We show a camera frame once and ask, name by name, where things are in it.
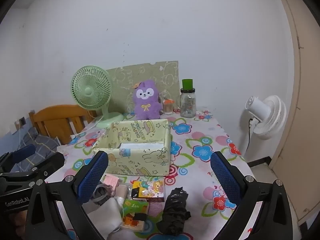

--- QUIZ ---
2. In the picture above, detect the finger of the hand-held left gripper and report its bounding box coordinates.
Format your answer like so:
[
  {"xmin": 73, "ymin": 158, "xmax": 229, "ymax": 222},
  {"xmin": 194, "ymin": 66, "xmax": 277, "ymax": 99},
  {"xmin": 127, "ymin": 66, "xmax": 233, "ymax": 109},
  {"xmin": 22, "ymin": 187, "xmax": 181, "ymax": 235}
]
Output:
[
  {"xmin": 0, "ymin": 144, "xmax": 36, "ymax": 170},
  {"xmin": 25, "ymin": 152, "xmax": 66, "ymax": 180}
]

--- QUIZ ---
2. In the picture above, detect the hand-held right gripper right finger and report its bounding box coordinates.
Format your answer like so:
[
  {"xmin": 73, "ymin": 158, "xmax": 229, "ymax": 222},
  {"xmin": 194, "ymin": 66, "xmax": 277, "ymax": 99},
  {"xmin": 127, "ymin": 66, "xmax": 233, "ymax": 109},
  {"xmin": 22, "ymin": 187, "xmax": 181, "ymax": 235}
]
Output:
[{"xmin": 210, "ymin": 151, "xmax": 293, "ymax": 240}]

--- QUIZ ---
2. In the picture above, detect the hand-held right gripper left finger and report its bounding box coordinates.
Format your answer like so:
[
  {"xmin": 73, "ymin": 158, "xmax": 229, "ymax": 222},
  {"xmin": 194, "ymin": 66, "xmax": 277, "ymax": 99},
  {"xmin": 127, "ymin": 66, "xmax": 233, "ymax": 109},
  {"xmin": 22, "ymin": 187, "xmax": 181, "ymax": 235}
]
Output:
[{"xmin": 25, "ymin": 151, "xmax": 109, "ymax": 240}]

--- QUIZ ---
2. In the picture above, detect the grey sock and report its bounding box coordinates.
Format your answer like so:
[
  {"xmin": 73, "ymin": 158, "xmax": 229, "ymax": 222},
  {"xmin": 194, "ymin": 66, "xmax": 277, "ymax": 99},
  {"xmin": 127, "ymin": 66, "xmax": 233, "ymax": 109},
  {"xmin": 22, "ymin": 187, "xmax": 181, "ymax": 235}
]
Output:
[{"xmin": 93, "ymin": 184, "xmax": 116, "ymax": 205}]

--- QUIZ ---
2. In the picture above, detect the white cloth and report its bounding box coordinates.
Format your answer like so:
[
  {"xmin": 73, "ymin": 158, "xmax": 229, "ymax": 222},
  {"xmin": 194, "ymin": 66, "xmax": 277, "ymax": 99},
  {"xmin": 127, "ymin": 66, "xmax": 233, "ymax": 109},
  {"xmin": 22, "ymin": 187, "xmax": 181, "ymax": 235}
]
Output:
[{"xmin": 84, "ymin": 196, "xmax": 124, "ymax": 238}]

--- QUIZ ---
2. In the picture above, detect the green and orange tissue packet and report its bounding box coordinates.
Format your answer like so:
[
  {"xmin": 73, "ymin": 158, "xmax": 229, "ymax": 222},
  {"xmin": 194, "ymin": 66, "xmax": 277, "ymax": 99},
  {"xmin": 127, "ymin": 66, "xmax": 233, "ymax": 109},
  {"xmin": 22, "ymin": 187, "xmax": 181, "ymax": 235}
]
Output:
[{"xmin": 122, "ymin": 198, "xmax": 150, "ymax": 233}]

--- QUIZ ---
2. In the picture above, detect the yellow cartoon printed storage box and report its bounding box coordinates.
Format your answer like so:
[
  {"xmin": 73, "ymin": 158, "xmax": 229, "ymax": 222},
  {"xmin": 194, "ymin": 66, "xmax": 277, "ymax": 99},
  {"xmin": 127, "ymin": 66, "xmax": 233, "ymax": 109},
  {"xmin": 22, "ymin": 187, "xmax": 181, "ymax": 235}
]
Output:
[{"xmin": 92, "ymin": 119, "xmax": 172, "ymax": 177}]

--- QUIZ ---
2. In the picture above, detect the black plastic bag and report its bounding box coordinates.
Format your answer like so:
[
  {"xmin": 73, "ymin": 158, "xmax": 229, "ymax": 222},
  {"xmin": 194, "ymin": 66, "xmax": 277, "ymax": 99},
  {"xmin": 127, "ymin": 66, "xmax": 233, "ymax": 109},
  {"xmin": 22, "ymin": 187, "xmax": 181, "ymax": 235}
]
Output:
[{"xmin": 156, "ymin": 187, "xmax": 191, "ymax": 235}]

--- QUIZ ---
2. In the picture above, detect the cartoon printed tissue packet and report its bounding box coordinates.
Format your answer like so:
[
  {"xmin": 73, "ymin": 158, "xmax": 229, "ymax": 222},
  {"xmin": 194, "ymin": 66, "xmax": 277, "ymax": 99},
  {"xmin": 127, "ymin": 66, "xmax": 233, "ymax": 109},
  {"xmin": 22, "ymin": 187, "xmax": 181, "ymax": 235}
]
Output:
[{"xmin": 131, "ymin": 179, "xmax": 165, "ymax": 203}]

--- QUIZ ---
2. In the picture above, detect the pink patterned packet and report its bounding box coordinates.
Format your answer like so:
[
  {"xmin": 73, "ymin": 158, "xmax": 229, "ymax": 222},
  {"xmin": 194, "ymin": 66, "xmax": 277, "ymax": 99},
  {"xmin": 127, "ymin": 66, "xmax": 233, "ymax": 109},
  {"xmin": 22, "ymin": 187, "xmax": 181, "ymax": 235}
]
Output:
[{"xmin": 147, "ymin": 201, "xmax": 165, "ymax": 218}]

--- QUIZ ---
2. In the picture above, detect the blue bed sheet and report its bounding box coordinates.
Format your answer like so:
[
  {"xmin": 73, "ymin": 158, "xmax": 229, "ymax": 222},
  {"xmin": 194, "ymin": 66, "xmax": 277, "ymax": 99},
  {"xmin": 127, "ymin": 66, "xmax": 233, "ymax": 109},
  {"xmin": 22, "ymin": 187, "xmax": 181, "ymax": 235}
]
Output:
[{"xmin": 0, "ymin": 127, "xmax": 33, "ymax": 155}]

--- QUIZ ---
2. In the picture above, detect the grey plaid pillow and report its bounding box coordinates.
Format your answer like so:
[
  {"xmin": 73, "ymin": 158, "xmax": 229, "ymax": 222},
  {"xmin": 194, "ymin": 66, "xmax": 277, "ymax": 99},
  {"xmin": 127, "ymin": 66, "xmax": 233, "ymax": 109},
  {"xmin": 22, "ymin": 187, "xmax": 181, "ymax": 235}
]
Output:
[{"xmin": 0, "ymin": 127, "xmax": 62, "ymax": 173}]

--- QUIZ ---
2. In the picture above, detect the wooden bed headboard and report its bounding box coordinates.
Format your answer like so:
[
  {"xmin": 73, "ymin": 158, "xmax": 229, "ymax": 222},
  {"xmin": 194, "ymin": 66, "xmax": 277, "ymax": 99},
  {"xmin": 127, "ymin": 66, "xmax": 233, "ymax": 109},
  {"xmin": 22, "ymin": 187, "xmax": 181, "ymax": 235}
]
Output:
[{"xmin": 29, "ymin": 104, "xmax": 98, "ymax": 145}]

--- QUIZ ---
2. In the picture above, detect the floral tablecloth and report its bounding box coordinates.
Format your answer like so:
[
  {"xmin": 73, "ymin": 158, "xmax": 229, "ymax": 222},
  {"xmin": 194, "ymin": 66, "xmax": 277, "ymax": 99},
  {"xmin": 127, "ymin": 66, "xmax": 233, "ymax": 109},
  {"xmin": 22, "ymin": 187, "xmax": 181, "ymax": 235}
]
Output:
[{"xmin": 45, "ymin": 110, "xmax": 253, "ymax": 240}]

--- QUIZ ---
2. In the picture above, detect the white standing fan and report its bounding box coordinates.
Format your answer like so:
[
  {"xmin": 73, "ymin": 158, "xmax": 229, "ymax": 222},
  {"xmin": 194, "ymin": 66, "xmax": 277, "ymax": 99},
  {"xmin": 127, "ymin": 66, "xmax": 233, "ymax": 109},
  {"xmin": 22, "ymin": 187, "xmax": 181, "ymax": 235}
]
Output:
[{"xmin": 237, "ymin": 95, "xmax": 287, "ymax": 163}]

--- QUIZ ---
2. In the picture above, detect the green desk fan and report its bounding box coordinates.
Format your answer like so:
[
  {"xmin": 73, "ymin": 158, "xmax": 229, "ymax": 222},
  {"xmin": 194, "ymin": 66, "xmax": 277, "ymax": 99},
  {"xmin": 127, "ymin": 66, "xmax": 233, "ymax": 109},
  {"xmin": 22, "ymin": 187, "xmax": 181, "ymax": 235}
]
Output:
[{"xmin": 70, "ymin": 66, "xmax": 125, "ymax": 128}]

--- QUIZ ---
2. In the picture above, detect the glass jar mug green lid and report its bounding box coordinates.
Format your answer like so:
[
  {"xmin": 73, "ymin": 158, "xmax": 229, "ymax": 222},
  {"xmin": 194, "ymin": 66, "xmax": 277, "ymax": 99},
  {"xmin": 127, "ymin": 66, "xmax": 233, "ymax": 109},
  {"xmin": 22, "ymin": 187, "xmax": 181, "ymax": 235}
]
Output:
[{"xmin": 180, "ymin": 79, "xmax": 197, "ymax": 118}]

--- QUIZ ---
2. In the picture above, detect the purple plush toy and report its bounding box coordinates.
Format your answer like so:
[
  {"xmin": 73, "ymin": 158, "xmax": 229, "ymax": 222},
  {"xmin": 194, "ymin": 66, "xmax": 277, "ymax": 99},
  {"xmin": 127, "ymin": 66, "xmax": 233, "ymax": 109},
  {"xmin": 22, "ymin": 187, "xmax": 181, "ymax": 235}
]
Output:
[{"xmin": 132, "ymin": 79, "xmax": 162, "ymax": 120}]

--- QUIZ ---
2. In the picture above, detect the cotton swab container orange lid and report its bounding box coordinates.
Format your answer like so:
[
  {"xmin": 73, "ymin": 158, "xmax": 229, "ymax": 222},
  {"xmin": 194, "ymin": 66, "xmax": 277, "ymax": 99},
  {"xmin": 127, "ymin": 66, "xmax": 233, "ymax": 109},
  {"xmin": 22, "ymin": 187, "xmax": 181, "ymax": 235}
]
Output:
[{"xmin": 162, "ymin": 97, "xmax": 175, "ymax": 115}]

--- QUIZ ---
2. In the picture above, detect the beige door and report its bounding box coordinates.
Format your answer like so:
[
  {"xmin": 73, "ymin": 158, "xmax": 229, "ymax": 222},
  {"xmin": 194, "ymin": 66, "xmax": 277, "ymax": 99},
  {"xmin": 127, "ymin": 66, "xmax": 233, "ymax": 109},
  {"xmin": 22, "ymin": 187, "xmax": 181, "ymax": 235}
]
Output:
[{"xmin": 271, "ymin": 0, "xmax": 320, "ymax": 228}]

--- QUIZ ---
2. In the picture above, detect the green printed board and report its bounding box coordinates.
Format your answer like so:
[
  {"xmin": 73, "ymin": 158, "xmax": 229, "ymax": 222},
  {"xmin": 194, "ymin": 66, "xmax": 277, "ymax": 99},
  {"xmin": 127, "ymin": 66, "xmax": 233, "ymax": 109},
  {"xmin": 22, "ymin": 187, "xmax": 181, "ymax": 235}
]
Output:
[{"xmin": 106, "ymin": 60, "xmax": 179, "ymax": 114}]

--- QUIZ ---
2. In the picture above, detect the white charging cable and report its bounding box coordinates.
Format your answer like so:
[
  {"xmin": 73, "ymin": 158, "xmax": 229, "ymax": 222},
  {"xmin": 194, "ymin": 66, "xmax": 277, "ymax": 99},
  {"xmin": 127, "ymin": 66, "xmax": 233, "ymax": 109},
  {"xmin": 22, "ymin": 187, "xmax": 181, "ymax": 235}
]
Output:
[{"xmin": 14, "ymin": 121, "xmax": 24, "ymax": 160}]

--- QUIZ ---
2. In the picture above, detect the white fan power cable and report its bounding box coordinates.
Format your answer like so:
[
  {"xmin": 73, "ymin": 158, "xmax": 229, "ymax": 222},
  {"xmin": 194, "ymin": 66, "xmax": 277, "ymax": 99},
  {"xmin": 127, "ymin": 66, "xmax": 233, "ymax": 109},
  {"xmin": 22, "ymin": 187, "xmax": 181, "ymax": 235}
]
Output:
[{"xmin": 71, "ymin": 116, "xmax": 105, "ymax": 140}]

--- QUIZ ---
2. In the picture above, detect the black fan power cable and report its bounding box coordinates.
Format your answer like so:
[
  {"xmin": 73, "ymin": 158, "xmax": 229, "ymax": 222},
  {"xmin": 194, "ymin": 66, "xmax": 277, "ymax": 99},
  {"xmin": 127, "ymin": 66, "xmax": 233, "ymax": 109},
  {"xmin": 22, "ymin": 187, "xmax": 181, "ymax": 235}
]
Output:
[{"xmin": 247, "ymin": 118, "xmax": 253, "ymax": 153}]

